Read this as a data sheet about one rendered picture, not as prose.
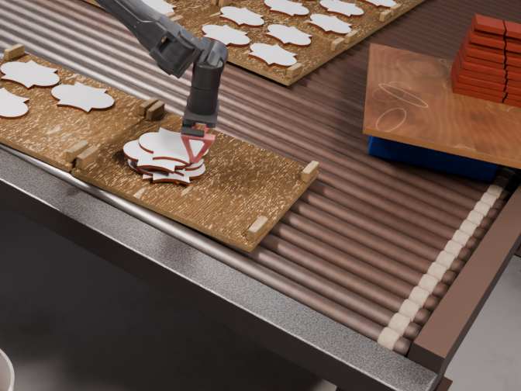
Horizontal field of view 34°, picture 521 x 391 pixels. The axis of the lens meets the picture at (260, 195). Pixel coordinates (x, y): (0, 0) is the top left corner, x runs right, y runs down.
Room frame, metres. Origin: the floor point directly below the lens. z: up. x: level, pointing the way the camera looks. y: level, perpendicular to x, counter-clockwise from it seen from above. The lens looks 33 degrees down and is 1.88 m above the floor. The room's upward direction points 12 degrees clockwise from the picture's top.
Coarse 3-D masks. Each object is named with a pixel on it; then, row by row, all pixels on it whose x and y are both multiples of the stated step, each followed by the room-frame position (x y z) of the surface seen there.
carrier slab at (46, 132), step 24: (0, 72) 1.76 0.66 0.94; (72, 72) 1.83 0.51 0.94; (24, 96) 1.67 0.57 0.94; (48, 96) 1.69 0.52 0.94; (120, 96) 1.76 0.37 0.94; (0, 120) 1.55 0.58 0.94; (24, 120) 1.57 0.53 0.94; (48, 120) 1.59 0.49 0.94; (72, 120) 1.61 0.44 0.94; (96, 120) 1.63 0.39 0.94; (120, 120) 1.65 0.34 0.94; (24, 144) 1.47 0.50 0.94; (48, 144) 1.49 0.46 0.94; (72, 144) 1.51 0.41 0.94; (96, 144) 1.53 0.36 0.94
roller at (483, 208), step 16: (0, 0) 2.22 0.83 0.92; (32, 16) 2.16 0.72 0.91; (48, 16) 2.17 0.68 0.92; (64, 32) 2.11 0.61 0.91; (80, 32) 2.11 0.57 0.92; (112, 48) 2.06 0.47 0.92; (144, 64) 2.01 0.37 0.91; (176, 80) 1.96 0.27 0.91; (224, 96) 1.91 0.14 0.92; (256, 112) 1.87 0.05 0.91; (288, 128) 1.83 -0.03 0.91; (304, 128) 1.83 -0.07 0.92; (320, 144) 1.79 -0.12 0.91; (336, 144) 1.79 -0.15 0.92; (368, 160) 1.75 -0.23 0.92; (400, 176) 1.71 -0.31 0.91; (416, 176) 1.71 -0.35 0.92; (432, 192) 1.67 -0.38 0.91; (448, 192) 1.67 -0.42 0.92; (480, 208) 1.63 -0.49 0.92
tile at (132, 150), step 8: (128, 144) 1.49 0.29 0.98; (136, 144) 1.49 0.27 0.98; (128, 152) 1.46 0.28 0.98; (136, 152) 1.46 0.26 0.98; (144, 152) 1.47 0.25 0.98; (136, 160) 1.44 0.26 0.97; (144, 160) 1.44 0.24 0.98; (152, 160) 1.45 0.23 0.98; (160, 160) 1.45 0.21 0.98; (168, 160) 1.46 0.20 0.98; (160, 168) 1.43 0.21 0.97; (168, 168) 1.43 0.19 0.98
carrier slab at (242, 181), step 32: (96, 160) 1.47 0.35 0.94; (224, 160) 1.58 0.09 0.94; (256, 160) 1.60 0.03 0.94; (288, 160) 1.63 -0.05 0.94; (128, 192) 1.38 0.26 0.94; (160, 192) 1.40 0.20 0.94; (192, 192) 1.42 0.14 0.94; (224, 192) 1.45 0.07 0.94; (256, 192) 1.47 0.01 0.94; (288, 192) 1.50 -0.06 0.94; (192, 224) 1.33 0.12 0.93; (224, 224) 1.34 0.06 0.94
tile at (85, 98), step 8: (56, 88) 1.72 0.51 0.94; (64, 88) 1.73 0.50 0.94; (72, 88) 1.74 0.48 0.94; (80, 88) 1.75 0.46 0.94; (88, 88) 1.75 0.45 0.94; (96, 88) 1.76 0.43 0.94; (56, 96) 1.69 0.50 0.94; (64, 96) 1.69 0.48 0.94; (72, 96) 1.70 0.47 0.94; (80, 96) 1.71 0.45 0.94; (88, 96) 1.72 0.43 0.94; (96, 96) 1.72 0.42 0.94; (104, 96) 1.73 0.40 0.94; (64, 104) 1.66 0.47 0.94; (72, 104) 1.67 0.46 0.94; (80, 104) 1.67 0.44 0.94; (88, 104) 1.68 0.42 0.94; (96, 104) 1.69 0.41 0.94; (104, 104) 1.70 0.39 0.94; (112, 104) 1.71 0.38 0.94; (88, 112) 1.65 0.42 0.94
